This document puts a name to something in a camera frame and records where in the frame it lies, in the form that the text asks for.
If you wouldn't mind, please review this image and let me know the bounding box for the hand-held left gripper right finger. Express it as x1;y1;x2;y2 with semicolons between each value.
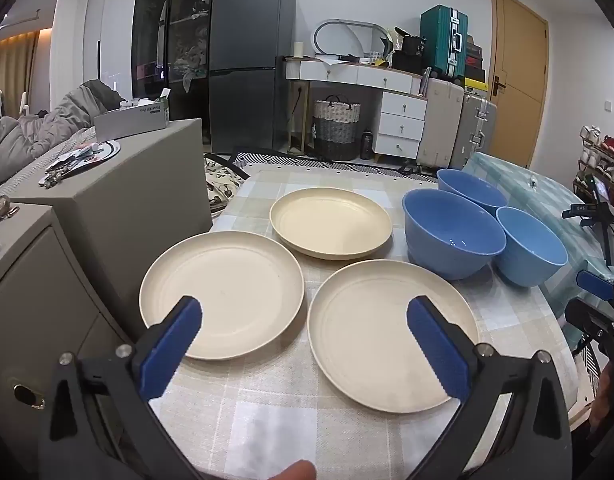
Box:
404;295;574;480

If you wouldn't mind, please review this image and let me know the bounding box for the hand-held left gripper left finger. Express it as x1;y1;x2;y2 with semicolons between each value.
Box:
37;296;208;480

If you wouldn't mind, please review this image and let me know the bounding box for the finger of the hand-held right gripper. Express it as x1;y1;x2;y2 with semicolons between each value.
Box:
576;270;614;306
564;299;614;361

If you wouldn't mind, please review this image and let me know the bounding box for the cream plate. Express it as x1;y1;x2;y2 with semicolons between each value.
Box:
307;259;480;413
139;231;306;361

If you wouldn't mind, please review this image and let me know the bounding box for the light blue bowl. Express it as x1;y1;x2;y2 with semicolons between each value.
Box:
496;206;569;288

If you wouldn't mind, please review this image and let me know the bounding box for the pale yellow plate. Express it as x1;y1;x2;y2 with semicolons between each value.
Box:
269;187;394;261

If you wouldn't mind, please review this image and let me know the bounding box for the person's left hand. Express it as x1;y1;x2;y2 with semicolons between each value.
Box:
267;460;318;480

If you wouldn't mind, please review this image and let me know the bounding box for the black tripod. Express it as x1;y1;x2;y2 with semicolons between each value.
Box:
589;215;614;268

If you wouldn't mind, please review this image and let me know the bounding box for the black gripper device on tripod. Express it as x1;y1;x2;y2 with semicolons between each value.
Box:
562;175;614;221

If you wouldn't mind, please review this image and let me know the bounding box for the teal checked tablecloth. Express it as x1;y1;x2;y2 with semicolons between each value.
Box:
462;151;614;321

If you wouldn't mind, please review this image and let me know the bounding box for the person's dark clothing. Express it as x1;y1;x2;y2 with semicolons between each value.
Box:
572;360;614;480

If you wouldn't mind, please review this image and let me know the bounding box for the shoe rack with shoes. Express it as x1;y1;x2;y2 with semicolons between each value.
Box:
573;125;614;211

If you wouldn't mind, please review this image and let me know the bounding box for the beige checked tablecloth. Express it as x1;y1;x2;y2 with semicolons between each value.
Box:
137;162;602;480

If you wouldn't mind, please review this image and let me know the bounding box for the grey cabinet with latch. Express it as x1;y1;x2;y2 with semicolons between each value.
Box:
0;205;148;461

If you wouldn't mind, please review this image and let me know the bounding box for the patterned cloth bag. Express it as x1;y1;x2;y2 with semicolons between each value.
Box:
203;155;250;218

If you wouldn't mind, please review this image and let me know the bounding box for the silver suitcase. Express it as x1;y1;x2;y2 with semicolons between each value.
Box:
454;91;498;171

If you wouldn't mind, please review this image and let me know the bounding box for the beige suitcase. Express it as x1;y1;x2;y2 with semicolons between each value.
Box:
417;79;465;170

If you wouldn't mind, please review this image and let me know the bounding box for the wooden door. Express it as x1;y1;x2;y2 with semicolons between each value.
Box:
489;0;550;168

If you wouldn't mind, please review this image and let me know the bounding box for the black and white rug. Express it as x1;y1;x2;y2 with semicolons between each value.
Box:
202;147;438;181

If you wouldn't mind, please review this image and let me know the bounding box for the white desk with drawers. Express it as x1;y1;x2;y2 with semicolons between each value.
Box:
285;55;428;161

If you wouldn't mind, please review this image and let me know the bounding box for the grey tissue box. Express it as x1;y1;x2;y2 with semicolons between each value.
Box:
93;95;170;142

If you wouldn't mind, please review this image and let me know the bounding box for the woven laundry basket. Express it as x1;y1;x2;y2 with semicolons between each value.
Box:
313;95;362;161

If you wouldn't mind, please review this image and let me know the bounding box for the stack of black boxes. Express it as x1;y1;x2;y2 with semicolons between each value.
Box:
464;35;488;81

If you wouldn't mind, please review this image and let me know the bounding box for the teal suitcase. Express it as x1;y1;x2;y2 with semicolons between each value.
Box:
419;6;468;81

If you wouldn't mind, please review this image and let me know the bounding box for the black bag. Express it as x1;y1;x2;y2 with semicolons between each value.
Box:
392;27;428;73

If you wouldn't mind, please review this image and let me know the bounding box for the dark grey fridge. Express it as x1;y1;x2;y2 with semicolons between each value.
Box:
208;0;298;153

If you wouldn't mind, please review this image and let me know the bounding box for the dark glass cabinet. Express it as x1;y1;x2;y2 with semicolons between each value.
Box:
132;0;218;126

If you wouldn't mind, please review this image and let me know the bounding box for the beige curtain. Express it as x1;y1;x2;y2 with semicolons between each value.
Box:
0;30;40;96

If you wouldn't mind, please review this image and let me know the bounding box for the oval mirror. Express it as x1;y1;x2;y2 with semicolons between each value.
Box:
313;19;394;58

